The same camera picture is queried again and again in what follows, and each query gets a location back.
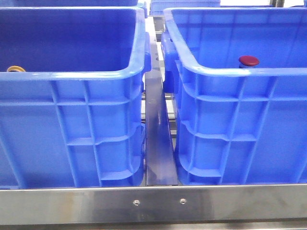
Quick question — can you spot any metal divider bar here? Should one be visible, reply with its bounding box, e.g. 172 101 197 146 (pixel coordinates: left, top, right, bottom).
145 35 178 186

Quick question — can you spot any stainless steel front rail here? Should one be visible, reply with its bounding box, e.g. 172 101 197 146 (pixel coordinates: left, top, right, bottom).
0 184 307 225

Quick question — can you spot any red mushroom push button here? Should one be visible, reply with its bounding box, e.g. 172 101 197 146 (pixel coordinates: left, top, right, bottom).
238 55 260 69

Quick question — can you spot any blue plastic bin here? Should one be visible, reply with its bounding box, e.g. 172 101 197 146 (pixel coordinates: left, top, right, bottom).
0 7 151 190
164 7 307 185

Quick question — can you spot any right blue plastic bin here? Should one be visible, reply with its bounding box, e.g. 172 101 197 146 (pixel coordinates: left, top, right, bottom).
164 7 307 185

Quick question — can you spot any rear left blue bin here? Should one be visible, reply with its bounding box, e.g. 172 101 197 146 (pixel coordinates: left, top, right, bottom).
0 0 147 12

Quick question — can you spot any right rail screw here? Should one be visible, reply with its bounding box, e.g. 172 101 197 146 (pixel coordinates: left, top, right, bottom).
179 198 187 205

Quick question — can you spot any rear right blue bin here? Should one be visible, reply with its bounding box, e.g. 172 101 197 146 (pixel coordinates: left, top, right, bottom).
150 0 221 16

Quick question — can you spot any left rail screw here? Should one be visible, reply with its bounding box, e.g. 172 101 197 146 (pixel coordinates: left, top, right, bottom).
133 199 140 206

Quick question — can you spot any rail screw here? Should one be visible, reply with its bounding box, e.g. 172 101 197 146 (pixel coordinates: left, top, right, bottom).
179 198 187 205
133 199 140 206

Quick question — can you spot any left blue plastic bin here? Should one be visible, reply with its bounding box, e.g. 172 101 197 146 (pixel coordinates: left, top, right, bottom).
0 7 151 190

